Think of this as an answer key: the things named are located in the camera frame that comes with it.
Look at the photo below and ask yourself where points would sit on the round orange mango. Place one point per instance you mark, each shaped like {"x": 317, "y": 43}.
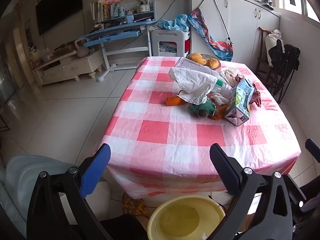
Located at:
{"x": 213, "y": 62}

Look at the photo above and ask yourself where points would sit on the white plastic bag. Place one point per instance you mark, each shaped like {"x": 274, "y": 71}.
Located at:
{"x": 192, "y": 82}

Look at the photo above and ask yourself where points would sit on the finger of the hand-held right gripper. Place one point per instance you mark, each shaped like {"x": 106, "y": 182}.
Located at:
{"x": 298, "y": 192}
{"x": 313, "y": 150}

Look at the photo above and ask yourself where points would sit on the red snack wrapper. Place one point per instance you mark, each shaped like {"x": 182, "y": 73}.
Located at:
{"x": 256, "y": 96}

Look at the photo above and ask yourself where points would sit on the pink checked tablecloth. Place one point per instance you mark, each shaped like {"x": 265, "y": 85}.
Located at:
{"x": 175, "y": 140}

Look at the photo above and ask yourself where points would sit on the colourful printed bag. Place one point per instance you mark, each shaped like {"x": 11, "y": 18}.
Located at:
{"x": 212, "y": 42}

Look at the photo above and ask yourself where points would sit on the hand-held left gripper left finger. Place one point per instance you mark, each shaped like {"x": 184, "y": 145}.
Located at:
{"x": 95, "y": 170}

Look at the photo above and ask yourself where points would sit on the clear plastic bottle green label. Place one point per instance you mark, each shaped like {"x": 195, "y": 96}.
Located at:
{"x": 190, "y": 63}

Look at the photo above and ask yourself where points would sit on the colourful knitted slipper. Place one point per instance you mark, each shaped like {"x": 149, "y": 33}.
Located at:
{"x": 132, "y": 203}

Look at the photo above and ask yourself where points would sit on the pale pink kettlebell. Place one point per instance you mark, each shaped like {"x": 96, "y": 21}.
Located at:
{"x": 82, "y": 51}

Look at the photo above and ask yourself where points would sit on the blue plastic bag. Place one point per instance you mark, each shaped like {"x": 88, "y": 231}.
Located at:
{"x": 175, "y": 22}

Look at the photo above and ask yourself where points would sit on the light grey chair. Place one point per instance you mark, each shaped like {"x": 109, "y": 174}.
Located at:
{"x": 22, "y": 175}

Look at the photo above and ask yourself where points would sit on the beige paper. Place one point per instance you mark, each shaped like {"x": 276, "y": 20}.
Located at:
{"x": 230, "y": 75}

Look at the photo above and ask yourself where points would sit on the black television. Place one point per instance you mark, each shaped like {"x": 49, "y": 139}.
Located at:
{"x": 57, "y": 7}

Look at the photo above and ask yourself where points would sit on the person's leg black trousers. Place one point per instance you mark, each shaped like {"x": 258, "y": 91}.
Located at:
{"x": 122, "y": 230}

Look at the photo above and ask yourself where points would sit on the grey sneaker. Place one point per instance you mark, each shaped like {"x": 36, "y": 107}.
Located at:
{"x": 267, "y": 4}

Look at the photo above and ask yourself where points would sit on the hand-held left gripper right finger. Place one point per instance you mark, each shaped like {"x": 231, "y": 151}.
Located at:
{"x": 225, "y": 170}

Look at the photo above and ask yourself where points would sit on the white plastic stool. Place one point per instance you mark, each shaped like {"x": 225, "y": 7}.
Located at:
{"x": 170, "y": 40}

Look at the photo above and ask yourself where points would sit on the yellow plastic bucket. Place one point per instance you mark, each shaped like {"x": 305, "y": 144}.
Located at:
{"x": 175, "y": 220}

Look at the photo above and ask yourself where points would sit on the blue study desk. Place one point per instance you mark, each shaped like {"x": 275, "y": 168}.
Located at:
{"x": 112, "y": 33}

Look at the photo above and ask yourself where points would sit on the white cloth bag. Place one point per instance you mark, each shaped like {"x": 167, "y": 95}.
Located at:
{"x": 273, "y": 40}

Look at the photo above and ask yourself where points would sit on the cream television cabinet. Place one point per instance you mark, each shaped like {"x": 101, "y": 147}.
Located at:
{"x": 67, "y": 67}

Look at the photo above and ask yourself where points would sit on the pink plush toy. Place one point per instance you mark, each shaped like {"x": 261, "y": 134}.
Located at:
{"x": 113, "y": 0}

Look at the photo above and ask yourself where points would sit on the yellow mango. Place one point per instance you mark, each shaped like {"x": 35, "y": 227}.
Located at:
{"x": 200, "y": 61}
{"x": 193, "y": 55}

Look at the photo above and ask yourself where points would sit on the grey fruit plate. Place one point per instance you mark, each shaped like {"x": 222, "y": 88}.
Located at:
{"x": 218, "y": 68}

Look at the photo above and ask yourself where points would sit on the green white drink carton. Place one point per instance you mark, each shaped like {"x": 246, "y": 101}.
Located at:
{"x": 240, "y": 100}

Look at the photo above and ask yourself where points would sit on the white cabinet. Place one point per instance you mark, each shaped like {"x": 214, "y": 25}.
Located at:
{"x": 240, "y": 17}

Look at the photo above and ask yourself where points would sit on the white pen holder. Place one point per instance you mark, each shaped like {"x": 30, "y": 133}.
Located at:
{"x": 143, "y": 7}

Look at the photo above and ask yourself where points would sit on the row of books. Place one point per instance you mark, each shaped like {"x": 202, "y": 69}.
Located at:
{"x": 100, "y": 11}

